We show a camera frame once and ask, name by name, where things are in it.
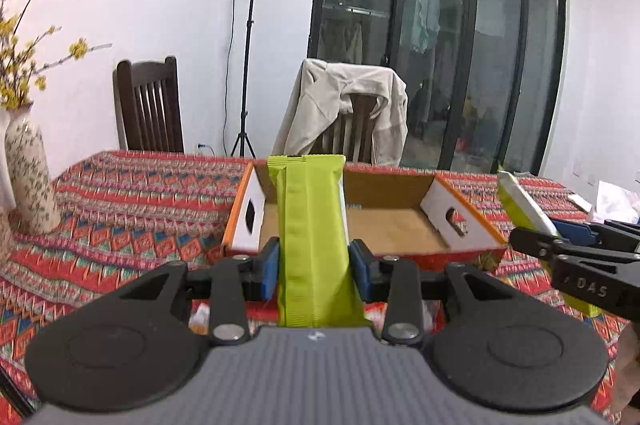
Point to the green and white snack packet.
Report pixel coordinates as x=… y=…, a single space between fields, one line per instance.
x=525 y=205

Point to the white wall socket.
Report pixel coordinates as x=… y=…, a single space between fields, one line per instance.
x=577 y=166

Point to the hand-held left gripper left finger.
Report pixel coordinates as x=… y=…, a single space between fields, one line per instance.
x=268 y=267

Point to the dark wooden chair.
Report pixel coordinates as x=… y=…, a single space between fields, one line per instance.
x=147 y=105

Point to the studio light on stand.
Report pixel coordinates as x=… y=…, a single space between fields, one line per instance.
x=252 y=5

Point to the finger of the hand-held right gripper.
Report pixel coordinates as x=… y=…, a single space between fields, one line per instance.
x=575 y=229
x=530 y=241

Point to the yellow flower branches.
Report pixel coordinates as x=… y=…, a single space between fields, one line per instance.
x=15 y=65

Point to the white vase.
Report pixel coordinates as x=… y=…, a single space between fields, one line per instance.
x=6 y=165

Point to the orange cardboard box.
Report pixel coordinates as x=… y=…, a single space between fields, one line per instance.
x=390 y=225

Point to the beige jacket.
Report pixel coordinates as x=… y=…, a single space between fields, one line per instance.
x=320 y=105

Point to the floral patterned vase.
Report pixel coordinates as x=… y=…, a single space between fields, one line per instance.
x=32 y=175

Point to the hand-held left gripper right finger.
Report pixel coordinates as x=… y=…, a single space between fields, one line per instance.
x=361 y=270

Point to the tissue pack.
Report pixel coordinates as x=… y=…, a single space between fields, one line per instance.
x=617 y=202

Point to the person's right hand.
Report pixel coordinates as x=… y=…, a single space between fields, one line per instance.
x=631 y=370

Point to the white remote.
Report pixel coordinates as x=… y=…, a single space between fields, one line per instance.
x=579 y=202

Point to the black framed glass door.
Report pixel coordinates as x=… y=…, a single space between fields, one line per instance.
x=495 y=55

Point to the wooden chair under jacket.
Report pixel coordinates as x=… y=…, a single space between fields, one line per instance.
x=350 y=130

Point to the red patterned tablecloth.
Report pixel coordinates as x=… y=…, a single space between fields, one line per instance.
x=125 y=215

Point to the light teal hanging garment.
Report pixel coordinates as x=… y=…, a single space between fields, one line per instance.
x=425 y=5

